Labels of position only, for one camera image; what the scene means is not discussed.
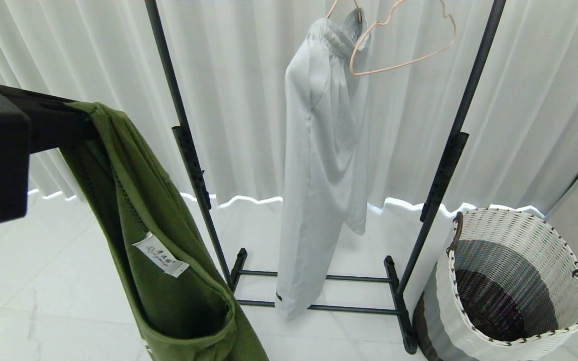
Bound green garment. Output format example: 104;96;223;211
58;102;269;361

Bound pink clothes hanger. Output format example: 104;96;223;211
349;0;458;77
325;0;365;23

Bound pale grey shorts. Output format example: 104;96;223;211
275;8;372;321

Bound white laundry basket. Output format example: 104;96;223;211
412;207;578;361

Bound black clothes rack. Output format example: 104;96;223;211
144;0;508;355

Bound white curtain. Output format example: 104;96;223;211
0;0;578;216

